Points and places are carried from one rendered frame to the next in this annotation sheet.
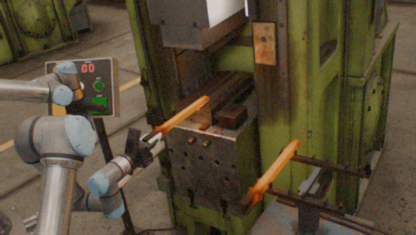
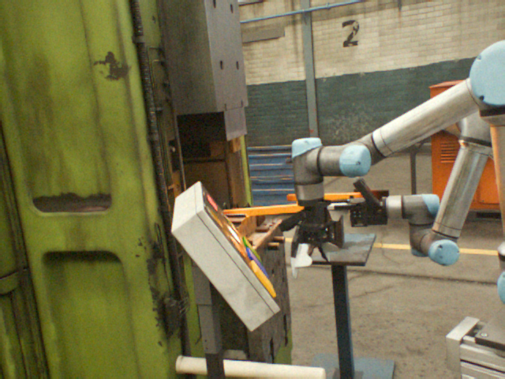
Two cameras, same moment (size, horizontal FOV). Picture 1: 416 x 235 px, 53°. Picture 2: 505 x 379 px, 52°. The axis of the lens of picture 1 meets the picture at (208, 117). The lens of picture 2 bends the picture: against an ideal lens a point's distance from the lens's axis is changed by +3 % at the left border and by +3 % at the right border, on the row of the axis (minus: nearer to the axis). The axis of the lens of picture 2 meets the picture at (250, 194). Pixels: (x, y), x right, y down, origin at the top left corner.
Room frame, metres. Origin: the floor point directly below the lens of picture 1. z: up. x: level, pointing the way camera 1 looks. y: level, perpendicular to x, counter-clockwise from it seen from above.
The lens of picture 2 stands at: (2.10, 1.74, 1.43)
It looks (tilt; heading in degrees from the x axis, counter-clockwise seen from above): 12 degrees down; 254
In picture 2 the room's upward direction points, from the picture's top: 6 degrees counter-clockwise
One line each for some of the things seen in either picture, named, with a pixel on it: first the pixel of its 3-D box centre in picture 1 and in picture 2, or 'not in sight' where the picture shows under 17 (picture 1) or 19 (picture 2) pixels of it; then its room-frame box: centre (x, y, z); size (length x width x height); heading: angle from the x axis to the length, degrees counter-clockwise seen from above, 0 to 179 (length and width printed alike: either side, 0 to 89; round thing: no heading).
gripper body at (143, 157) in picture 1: (135, 157); (368, 211); (1.30, 0.29, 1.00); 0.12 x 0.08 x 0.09; 145
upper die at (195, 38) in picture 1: (207, 21); (180, 127); (1.82, -0.05, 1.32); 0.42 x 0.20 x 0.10; 145
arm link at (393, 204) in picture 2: (121, 166); (394, 207); (1.23, 0.34, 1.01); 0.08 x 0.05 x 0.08; 55
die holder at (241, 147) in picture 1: (231, 140); (204, 289); (1.80, -0.10, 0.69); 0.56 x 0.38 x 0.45; 145
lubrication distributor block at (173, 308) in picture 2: (151, 117); (173, 313); (1.96, 0.30, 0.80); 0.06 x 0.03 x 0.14; 55
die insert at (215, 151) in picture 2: (218, 36); (175, 149); (1.84, -0.09, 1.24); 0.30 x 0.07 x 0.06; 145
